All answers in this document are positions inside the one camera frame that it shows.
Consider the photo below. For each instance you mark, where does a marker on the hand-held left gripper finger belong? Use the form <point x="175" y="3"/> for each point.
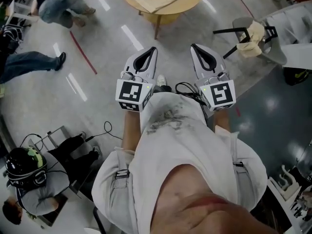
<point x="151" y="69"/>
<point x="130" y="62"/>

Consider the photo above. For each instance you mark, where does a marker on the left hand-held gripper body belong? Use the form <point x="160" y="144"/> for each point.
<point x="131" y="94"/>

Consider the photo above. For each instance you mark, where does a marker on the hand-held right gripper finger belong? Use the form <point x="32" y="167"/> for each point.
<point x="220" y="63"/>
<point x="197" y="69"/>

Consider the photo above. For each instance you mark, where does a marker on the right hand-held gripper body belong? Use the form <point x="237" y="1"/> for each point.
<point x="220" y="94"/>

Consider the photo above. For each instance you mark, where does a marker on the person's left forearm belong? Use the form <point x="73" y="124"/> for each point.
<point x="130" y="130"/>

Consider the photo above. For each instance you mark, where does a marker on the person's right forearm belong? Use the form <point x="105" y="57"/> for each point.
<point x="221" y="121"/>

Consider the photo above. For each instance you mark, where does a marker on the person's white sneaker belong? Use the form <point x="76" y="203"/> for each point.
<point x="161" y="80"/>

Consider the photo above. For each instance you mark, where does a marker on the person's black shorts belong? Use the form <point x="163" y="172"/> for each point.
<point x="162" y="89"/>

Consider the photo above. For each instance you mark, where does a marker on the crumpled beige cloth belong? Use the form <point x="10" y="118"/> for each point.
<point x="253" y="40"/>

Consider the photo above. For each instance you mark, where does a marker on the grey chair with black arms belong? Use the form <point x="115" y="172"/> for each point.
<point x="273" y="55"/>

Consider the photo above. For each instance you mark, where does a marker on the round wooden table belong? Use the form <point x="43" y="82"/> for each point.
<point x="185" y="6"/>

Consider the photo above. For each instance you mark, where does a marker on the person's white shirt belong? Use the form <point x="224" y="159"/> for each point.
<point x="175" y="142"/>

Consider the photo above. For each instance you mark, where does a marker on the black and yellow bag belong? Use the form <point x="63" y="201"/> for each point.
<point x="296" y="77"/>

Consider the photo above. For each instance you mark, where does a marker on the white curved structure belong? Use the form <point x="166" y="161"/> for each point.
<point x="292" y="33"/>

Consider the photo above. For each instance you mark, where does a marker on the white cubby shelf unit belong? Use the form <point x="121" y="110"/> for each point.
<point x="56" y="134"/>

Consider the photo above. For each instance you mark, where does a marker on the person's neck and chin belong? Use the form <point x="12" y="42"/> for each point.
<point x="195" y="203"/>

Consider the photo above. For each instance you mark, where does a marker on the black shell backpack green patches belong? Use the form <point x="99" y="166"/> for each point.
<point x="24" y="164"/>

